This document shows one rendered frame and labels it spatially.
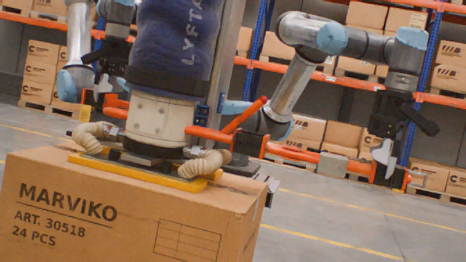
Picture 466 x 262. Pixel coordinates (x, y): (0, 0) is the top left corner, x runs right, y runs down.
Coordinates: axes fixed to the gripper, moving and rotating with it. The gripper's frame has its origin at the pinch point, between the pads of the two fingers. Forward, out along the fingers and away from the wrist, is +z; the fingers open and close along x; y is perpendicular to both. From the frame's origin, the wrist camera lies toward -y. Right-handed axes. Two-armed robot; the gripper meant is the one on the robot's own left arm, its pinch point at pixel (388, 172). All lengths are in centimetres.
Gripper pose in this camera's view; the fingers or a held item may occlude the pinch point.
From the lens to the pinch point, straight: 133.8
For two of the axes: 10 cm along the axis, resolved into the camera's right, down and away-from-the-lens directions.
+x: -1.9, 0.8, -9.8
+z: -2.0, 9.7, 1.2
